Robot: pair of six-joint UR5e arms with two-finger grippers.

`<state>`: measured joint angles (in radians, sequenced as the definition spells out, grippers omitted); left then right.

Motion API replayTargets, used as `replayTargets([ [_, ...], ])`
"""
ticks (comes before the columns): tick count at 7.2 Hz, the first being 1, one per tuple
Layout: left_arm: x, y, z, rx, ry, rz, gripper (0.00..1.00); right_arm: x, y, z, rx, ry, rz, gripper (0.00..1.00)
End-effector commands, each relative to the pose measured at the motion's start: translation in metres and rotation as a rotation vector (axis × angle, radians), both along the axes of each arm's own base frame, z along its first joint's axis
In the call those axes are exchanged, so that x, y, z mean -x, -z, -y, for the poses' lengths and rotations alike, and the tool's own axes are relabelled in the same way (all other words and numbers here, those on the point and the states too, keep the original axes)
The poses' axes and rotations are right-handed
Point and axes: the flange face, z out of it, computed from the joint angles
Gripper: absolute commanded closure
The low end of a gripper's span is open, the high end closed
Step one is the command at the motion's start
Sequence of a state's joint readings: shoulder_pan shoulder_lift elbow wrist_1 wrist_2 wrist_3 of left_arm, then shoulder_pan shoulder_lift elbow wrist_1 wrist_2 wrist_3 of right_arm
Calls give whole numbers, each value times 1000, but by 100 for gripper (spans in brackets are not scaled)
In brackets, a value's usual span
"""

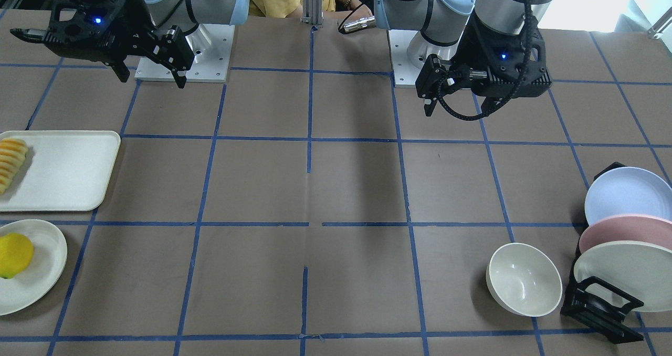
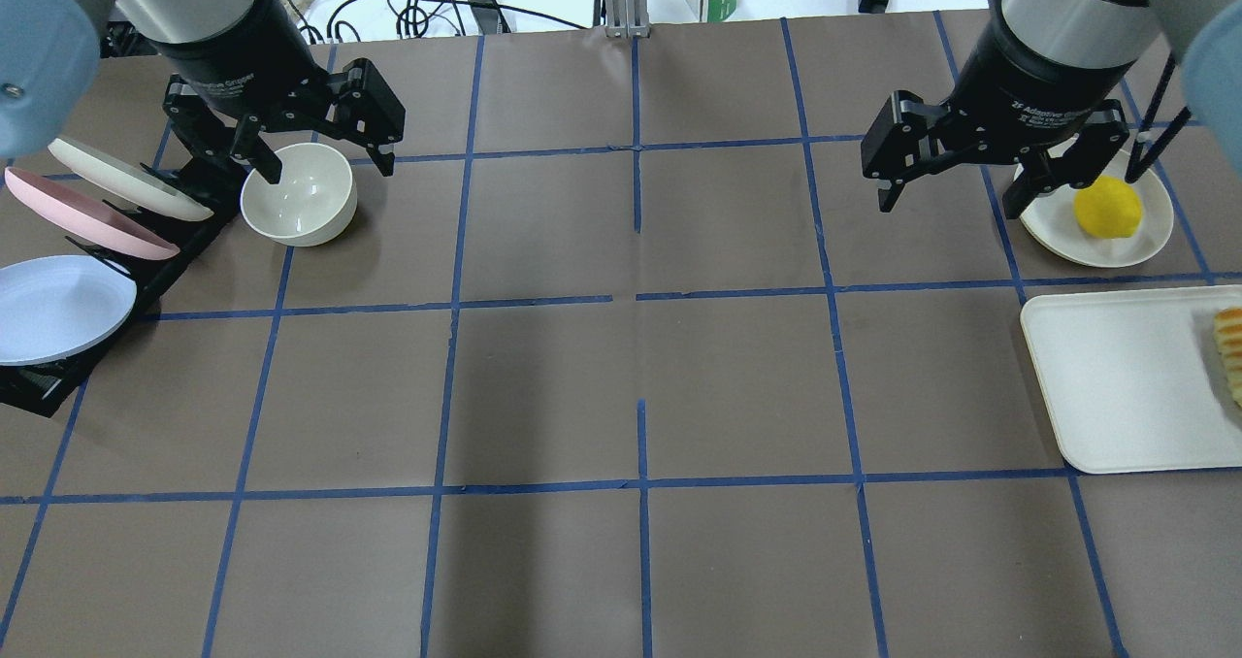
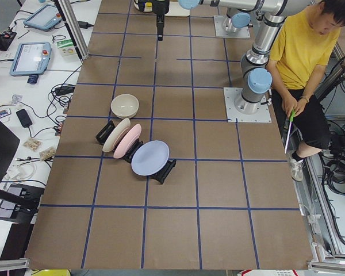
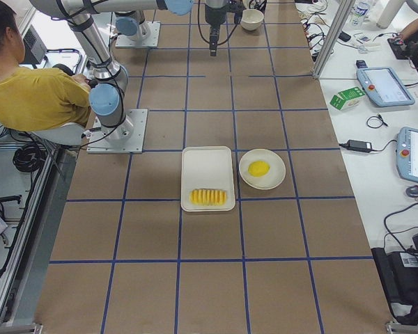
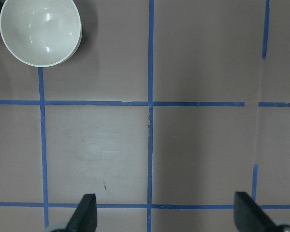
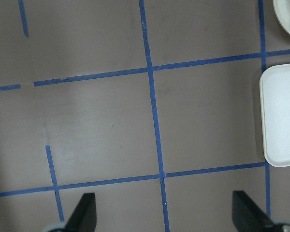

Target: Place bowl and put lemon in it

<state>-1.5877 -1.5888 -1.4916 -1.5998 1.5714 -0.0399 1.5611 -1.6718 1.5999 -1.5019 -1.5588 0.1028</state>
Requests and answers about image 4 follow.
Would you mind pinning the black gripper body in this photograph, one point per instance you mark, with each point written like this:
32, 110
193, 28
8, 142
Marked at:
214, 18

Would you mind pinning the white ceramic bowl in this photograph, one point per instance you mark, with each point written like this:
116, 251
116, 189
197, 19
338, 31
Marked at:
251, 19

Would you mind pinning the white rectangular tray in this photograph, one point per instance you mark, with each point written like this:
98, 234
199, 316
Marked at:
207, 167

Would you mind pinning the cream round plate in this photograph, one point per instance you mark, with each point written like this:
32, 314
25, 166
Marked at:
275, 176

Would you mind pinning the green white carton box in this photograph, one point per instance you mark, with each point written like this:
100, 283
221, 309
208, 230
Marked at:
346, 99

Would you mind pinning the sliced yellow fruit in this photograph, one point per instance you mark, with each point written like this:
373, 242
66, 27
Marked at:
208, 197

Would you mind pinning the clear plastic bottle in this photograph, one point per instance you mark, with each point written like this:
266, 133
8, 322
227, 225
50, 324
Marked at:
358, 13

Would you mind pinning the black power adapter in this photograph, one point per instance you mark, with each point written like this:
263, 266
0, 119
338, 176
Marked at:
360, 146

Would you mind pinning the blue teach pendant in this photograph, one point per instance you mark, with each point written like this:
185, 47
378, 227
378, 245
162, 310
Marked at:
383, 87
407, 153

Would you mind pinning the person in yellow shirt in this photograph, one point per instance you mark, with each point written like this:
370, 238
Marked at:
36, 99

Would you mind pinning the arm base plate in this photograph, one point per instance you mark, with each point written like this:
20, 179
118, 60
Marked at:
134, 35
126, 138

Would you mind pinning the aluminium frame post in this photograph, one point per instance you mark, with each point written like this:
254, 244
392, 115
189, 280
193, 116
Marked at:
332, 36

